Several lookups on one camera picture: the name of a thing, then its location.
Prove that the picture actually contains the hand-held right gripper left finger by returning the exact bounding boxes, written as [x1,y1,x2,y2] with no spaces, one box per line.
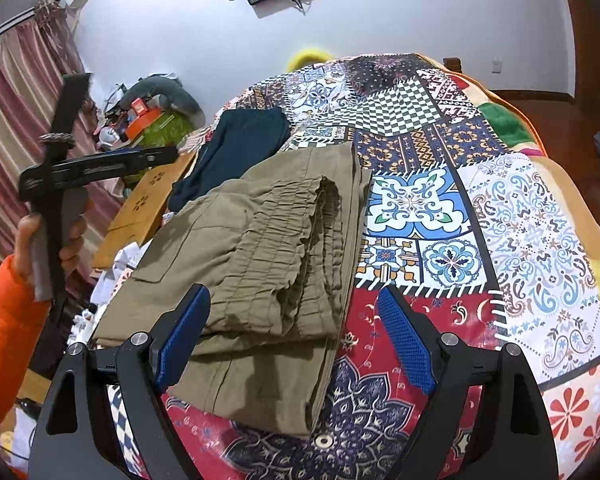
[27,282,212,480]

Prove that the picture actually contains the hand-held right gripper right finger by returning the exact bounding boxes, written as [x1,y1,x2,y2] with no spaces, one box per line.
[376,285,561,480]

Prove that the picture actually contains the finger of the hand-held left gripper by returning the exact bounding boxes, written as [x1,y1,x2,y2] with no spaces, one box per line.
[80,145,179,177]

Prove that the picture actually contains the olive green pants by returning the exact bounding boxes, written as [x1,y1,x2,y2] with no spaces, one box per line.
[91,141,373,438]

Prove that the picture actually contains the person's left forearm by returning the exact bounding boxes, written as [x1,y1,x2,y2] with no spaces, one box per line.
[0,255,52,441]

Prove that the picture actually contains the dark navy pants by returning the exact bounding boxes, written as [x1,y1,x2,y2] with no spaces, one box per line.
[169,106,291,213]

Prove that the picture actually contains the person's left hand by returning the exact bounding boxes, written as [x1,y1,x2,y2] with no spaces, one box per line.
[14,200,90,283]

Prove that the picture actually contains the orange box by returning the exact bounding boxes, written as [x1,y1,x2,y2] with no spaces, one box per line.
[125,110,163,142]

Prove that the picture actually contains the green patterned bag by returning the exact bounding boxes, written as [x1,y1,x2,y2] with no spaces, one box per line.
[142,110,193,148]

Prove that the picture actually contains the wooden lap desk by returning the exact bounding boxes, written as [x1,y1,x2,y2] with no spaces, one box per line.
[91,152,196,271]

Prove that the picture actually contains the beige striped cloth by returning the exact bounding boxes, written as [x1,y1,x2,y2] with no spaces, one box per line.
[179,129,216,157]

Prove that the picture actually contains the red striped curtain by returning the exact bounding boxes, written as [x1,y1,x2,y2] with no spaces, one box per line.
[0,0,126,281]

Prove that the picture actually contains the colourful patchwork blanket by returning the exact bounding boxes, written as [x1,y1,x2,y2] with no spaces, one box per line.
[107,52,600,480]

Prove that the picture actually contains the yellow arched cushion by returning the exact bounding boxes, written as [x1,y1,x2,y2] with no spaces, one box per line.
[287,47,331,71]

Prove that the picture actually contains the green fleece blanket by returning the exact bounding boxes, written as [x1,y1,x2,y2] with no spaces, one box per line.
[477,102,538,148]

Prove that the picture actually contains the white curtain rail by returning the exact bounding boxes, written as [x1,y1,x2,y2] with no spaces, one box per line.
[0,7,47,49]

